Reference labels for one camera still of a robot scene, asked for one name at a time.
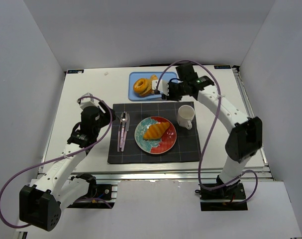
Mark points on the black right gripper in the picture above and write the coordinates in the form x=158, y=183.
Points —
x=172, y=90

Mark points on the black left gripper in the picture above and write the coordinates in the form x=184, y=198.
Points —
x=105, y=112

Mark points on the orange bagel bread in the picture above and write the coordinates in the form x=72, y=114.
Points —
x=140, y=85

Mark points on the orange croissant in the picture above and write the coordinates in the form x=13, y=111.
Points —
x=156, y=131

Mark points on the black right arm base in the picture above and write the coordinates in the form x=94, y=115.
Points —
x=228, y=198

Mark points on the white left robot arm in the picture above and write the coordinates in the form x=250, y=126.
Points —
x=42, y=203

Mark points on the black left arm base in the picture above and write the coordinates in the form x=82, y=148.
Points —
x=99, y=195

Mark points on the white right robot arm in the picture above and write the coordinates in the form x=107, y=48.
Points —
x=245, y=133

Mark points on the brown bread slice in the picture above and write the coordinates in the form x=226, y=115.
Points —
x=148, y=91
x=152, y=79

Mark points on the white ceramic mug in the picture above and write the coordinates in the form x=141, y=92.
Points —
x=185, y=116

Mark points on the blue plastic tray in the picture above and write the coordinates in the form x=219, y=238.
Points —
x=134, y=76

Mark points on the dark grey checked placemat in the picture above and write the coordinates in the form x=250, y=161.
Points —
x=186, y=148

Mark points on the teal and red plate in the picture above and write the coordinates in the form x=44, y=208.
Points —
x=159, y=146

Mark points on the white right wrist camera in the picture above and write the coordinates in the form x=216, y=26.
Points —
x=160, y=87

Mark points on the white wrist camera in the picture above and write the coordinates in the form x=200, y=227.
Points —
x=86, y=100
x=160, y=87

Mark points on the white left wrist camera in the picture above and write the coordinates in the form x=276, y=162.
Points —
x=86, y=100

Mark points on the fork with pink handle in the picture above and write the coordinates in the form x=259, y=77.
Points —
x=121, y=118

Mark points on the spoon with pink handle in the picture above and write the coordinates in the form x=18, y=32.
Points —
x=122, y=131

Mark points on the knife with pink handle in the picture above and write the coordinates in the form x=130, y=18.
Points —
x=126, y=124

